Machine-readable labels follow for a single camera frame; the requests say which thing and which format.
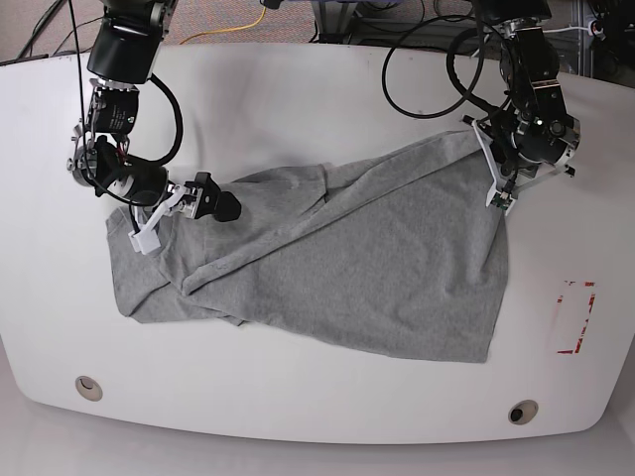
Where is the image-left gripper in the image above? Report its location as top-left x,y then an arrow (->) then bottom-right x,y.
123,168 -> 242,233

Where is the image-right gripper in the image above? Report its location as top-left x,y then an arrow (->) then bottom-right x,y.
462,115 -> 580,194

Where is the grey t-shirt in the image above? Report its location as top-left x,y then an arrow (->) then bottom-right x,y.
106,131 -> 508,363

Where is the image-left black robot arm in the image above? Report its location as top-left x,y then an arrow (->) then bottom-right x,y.
66,1 -> 242,234

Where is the red tape rectangle marking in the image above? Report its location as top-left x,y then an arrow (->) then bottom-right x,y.
550,281 -> 596,355

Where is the left table grommet hole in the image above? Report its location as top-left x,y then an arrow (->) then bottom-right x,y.
74,376 -> 103,403

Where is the table grommet hole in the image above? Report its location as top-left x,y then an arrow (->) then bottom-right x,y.
74,376 -> 103,403
508,400 -> 539,425

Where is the right table grommet hole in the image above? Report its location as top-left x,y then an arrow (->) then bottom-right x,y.
508,400 -> 539,425

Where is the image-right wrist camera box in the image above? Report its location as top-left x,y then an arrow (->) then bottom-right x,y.
487,190 -> 516,215

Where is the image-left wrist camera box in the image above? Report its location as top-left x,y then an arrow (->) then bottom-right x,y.
128,229 -> 161,256

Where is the yellow cable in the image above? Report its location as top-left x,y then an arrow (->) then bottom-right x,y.
179,10 -> 267,46

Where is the aluminium frame stand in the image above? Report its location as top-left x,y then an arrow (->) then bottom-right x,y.
310,1 -> 595,77

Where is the black floor cable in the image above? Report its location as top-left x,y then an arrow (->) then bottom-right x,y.
17,0 -> 95,59

